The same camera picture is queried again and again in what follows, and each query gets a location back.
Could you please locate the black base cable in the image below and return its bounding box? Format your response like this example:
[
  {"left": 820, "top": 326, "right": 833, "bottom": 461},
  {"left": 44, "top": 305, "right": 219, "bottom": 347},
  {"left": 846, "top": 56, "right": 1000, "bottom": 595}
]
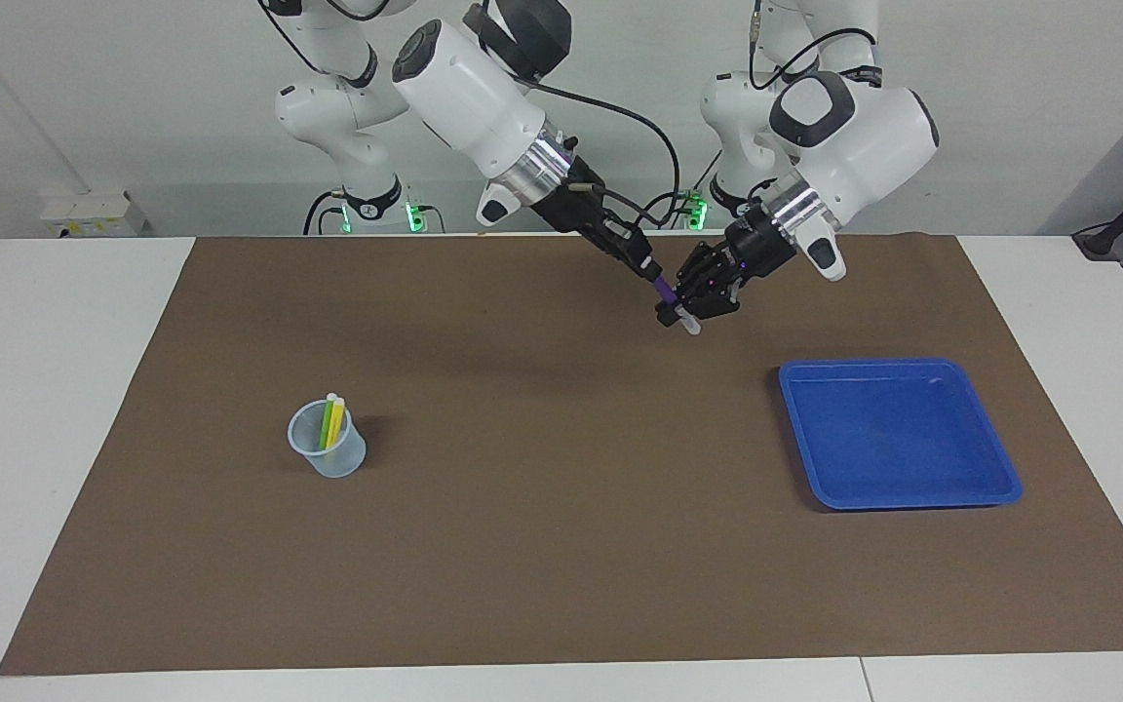
[
  {"left": 632, "top": 146, "right": 723, "bottom": 232},
  {"left": 303, "top": 190, "right": 343, "bottom": 236}
]

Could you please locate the purple pen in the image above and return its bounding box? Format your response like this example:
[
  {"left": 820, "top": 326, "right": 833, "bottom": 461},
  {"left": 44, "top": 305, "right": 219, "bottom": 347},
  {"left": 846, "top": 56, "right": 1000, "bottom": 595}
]
[{"left": 654, "top": 278, "right": 702, "bottom": 336}]

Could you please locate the white wall socket box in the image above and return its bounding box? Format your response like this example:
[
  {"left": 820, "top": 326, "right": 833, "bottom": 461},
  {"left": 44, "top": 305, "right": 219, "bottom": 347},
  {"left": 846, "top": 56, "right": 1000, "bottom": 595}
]
[{"left": 39, "top": 190, "right": 148, "bottom": 238}]

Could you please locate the blue plastic tray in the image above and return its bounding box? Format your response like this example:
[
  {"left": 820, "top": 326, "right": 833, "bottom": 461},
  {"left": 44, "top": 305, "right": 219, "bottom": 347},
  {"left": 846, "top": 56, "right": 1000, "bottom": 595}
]
[{"left": 778, "top": 357, "right": 1024, "bottom": 512}]

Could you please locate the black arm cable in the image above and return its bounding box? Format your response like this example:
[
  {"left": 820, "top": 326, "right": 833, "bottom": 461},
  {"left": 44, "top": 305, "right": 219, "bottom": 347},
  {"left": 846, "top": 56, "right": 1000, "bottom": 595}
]
[
  {"left": 752, "top": 0, "right": 879, "bottom": 94},
  {"left": 527, "top": 80, "right": 682, "bottom": 233}
]

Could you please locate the translucent plastic cup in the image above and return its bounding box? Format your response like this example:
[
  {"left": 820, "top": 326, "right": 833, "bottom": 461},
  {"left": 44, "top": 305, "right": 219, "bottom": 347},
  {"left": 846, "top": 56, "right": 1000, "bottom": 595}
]
[{"left": 288, "top": 399, "right": 368, "bottom": 480}]

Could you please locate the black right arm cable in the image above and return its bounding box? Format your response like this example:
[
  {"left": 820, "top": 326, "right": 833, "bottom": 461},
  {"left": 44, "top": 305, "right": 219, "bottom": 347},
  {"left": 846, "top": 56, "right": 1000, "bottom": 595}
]
[{"left": 527, "top": 80, "right": 682, "bottom": 233}]

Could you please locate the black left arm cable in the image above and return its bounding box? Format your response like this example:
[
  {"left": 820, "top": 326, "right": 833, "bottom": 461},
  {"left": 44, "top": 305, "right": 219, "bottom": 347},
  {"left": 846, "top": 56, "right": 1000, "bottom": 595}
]
[{"left": 752, "top": 0, "right": 879, "bottom": 94}]

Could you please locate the brown table mat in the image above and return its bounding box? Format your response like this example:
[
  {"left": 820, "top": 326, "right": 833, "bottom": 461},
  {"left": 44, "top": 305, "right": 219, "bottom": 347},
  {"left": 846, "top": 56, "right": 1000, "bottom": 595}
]
[{"left": 0, "top": 232, "right": 1123, "bottom": 677}]

